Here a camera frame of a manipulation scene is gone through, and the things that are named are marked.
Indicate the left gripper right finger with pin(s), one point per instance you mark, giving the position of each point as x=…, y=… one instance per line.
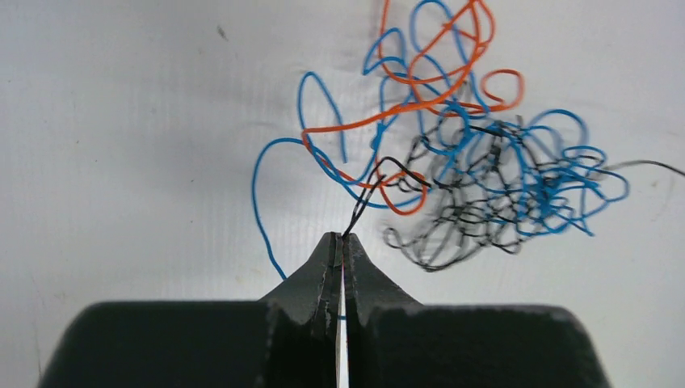
x=366, y=289

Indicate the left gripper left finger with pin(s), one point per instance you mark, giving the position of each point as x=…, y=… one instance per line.
x=302, y=321

